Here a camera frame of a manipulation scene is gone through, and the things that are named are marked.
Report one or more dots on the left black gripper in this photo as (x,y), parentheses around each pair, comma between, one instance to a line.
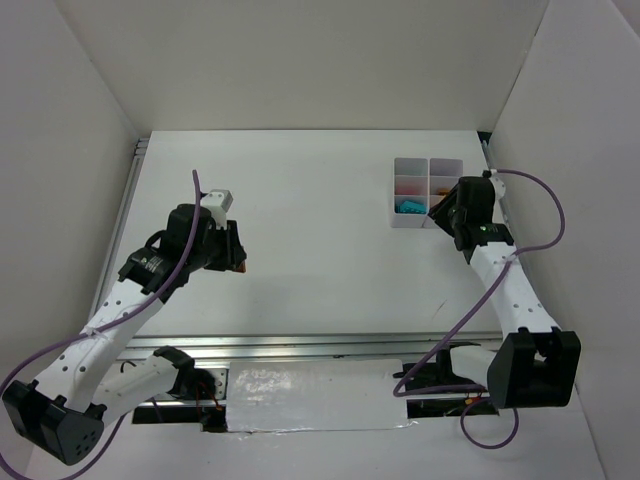
(232,248)

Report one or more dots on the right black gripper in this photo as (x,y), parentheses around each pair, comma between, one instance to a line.
(445,212)

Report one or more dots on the teal lego plate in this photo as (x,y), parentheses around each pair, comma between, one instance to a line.
(411,207)

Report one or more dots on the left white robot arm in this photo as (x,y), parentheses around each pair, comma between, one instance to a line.
(65,408)

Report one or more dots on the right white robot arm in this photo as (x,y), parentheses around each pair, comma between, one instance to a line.
(536,364)

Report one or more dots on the white compartment organizer tray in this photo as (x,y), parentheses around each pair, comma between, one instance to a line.
(440,173)

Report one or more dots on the white foil-taped panel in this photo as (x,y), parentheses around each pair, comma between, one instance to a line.
(327,395)

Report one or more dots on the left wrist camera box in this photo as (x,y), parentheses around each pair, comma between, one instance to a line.
(218,203)

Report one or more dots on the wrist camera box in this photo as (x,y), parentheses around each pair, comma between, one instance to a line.
(497,183)
(218,203)

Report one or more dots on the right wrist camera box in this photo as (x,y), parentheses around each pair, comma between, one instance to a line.
(497,183)

